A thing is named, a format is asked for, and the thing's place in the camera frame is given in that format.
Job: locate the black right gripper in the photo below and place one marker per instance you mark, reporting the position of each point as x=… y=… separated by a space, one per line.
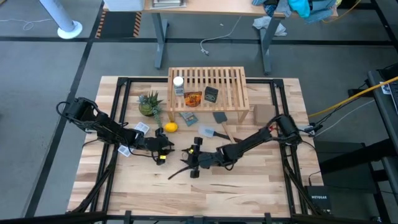
x=202 y=159

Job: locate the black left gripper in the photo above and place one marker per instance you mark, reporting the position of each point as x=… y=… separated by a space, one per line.
x=157 y=145

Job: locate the orange taco seasoning packet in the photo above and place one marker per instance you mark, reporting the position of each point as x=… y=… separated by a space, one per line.
x=192 y=99

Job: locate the glass spice jar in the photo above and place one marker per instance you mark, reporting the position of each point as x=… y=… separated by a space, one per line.
x=178 y=84

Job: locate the green black pepper tin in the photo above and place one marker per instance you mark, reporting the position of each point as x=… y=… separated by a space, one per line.
x=211 y=94

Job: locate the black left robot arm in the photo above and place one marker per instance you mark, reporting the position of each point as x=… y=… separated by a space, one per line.
x=105 y=127

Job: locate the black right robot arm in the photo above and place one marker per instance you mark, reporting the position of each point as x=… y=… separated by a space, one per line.
x=248 y=144

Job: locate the wooden slatted shelf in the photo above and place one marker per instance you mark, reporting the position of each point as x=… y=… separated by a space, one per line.
x=230 y=93

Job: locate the yellow lemon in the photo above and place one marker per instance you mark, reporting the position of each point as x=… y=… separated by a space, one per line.
x=171 y=127

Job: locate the white ice cube tray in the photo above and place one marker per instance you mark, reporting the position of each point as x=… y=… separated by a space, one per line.
x=141 y=127

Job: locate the teal paper packet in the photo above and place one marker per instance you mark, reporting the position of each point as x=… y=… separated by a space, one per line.
x=189 y=119

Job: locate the potted succulent plant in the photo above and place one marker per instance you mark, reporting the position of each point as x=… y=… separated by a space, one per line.
x=149 y=105

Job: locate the brown cardboard box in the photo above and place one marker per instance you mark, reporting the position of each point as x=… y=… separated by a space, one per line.
x=263 y=114

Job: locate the hazard striped floor mat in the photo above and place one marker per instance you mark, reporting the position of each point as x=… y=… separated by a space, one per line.
x=119 y=25

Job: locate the black netgear router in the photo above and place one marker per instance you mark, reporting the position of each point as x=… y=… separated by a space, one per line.
x=318 y=199

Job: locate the stack of papers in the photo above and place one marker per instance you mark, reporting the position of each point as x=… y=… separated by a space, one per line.
x=168 y=3

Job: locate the wooden desk grey legs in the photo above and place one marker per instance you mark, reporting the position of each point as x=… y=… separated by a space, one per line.
x=217 y=7

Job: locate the white cloth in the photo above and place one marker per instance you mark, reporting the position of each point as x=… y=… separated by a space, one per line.
x=267 y=25

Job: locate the pile of clothes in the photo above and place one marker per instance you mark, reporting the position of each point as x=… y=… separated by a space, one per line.
x=298 y=7

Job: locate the black aluminium table frame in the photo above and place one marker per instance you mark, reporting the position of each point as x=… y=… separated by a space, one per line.
x=122 y=102

